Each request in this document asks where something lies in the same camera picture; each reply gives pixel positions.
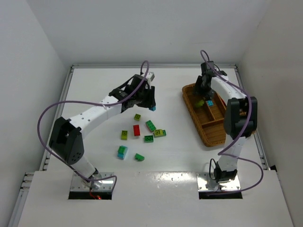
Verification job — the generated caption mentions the small lime lego brick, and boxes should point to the small lime lego brick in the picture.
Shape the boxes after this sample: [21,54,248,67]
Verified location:
[134,114,141,121]

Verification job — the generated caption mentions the green lego on red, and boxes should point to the green lego on red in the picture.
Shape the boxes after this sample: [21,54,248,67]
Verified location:
[145,120,157,132]

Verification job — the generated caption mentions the lime lego brick stack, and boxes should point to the lime lego brick stack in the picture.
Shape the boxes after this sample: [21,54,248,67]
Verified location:
[194,99,205,108]

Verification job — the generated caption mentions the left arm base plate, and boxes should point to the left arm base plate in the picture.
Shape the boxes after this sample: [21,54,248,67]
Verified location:
[70,172,116,192]

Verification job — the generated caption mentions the cyan lego brick stack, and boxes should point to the cyan lego brick stack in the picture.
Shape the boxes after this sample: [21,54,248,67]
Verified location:
[207,100,214,106]

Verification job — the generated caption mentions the wicker divided basket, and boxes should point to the wicker divided basket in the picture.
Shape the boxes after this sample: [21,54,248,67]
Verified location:
[182,84,226,147]

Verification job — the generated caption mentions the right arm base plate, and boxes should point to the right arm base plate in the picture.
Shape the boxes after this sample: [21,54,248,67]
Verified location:
[196,172,241,192]

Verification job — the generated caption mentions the lime lego with green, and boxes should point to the lime lego with green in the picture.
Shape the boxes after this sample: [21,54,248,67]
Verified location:
[154,129,166,138]

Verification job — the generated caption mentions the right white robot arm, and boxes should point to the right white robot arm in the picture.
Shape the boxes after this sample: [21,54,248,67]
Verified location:
[194,61,258,183]

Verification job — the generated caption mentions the green on cyan lego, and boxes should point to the green on cyan lego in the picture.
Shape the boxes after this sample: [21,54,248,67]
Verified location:
[117,146,128,160]

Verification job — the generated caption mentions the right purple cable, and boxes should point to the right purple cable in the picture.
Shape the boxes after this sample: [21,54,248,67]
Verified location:
[200,50,265,196]

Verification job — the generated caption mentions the red lego brick centre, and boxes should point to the red lego brick centre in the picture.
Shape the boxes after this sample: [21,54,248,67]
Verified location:
[133,124,141,137]

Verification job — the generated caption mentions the dark green lego brick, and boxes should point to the dark green lego brick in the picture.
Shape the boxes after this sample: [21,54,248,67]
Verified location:
[144,135,154,143]

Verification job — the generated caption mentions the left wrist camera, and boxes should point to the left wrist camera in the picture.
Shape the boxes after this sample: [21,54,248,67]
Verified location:
[146,72,155,82]

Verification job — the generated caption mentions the purple cable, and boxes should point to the purple cable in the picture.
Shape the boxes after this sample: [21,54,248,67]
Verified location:
[37,61,150,190]
[200,50,265,196]

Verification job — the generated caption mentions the green rounded lego brick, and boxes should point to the green rounded lego brick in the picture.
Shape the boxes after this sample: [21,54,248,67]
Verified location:
[134,153,145,161]

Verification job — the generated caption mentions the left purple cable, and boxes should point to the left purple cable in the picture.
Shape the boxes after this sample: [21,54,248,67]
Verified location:
[37,61,150,190]

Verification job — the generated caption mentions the lime lego brick left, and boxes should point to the lime lego brick left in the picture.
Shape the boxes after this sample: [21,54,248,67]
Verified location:
[121,131,128,140]

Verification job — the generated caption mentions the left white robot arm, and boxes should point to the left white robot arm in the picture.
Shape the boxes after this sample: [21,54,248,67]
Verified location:
[49,72,156,179]

